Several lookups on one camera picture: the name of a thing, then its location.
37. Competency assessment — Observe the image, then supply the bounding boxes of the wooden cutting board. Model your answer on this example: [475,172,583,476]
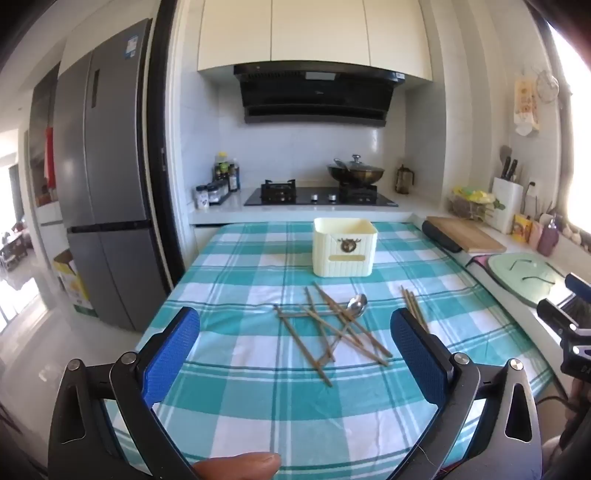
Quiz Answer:
[426,216,507,253]

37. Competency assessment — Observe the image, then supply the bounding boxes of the person's left hand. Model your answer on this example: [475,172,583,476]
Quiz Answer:
[191,452,282,480]

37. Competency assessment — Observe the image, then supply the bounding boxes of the glass pitcher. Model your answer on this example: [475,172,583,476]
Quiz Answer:
[396,165,416,195]

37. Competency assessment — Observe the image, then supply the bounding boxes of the glass wok lid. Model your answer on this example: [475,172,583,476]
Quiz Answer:
[333,154,376,172]

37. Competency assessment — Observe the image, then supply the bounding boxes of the pink soap bottle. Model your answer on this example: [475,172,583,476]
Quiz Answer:
[538,217,560,257]

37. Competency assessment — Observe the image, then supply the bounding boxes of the pink cloth with black trim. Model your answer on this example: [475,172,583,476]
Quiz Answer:
[464,254,491,278]

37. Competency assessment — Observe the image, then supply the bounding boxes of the yellow cap sauce bottle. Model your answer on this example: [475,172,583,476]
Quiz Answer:
[213,152,230,192]

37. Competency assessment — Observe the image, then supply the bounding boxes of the black range hood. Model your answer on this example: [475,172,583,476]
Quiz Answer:
[233,64,407,126]

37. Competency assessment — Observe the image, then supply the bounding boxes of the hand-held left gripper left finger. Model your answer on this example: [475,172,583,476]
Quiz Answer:
[48,306,201,480]

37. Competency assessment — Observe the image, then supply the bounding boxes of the dark wok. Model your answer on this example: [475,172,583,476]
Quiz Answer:
[328,159,385,186]

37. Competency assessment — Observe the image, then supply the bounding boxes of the printed wall hanging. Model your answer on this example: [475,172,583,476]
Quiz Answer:
[513,76,540,136]

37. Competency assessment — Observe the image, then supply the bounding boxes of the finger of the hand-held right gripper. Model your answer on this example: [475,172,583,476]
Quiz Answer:
[565,272,591,303]
[537,298,591,337]

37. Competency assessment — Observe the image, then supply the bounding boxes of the cream wall cabinet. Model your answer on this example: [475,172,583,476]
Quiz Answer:
[197,0,433,85]

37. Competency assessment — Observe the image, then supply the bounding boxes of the grey refrigerator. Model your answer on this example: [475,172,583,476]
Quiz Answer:
[52,18,169,333]

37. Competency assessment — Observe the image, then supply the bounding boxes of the white knife block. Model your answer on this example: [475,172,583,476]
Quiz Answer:
[490,176,525,232]

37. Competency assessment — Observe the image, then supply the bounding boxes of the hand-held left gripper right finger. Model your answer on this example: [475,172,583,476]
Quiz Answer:
[390,307,543,480]

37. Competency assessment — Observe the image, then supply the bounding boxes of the yellow cardboard box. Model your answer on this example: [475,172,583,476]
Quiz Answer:
[52,249,99,317]

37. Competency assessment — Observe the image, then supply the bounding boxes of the black gas stove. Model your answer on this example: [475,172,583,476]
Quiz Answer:
[244,179,399,207]

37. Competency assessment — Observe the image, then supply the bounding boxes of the green round board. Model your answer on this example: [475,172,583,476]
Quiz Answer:
[488,253,575,308]

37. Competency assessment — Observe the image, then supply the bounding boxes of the cream plastic utensil holder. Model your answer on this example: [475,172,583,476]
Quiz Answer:
[312,218,378,278]

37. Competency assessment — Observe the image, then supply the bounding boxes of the basket with yellow cloths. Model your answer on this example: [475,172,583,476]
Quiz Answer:
[450,185,507,222]

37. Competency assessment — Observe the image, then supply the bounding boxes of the bunch of wooden chopsticks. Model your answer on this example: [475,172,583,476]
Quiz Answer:
[272,281,432,388]

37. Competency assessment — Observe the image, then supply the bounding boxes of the teal checked tablecloth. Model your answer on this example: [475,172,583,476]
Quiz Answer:
[99,222,555,480]

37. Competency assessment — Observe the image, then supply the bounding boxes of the metal spoon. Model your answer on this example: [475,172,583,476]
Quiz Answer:
[323,293,369,363]

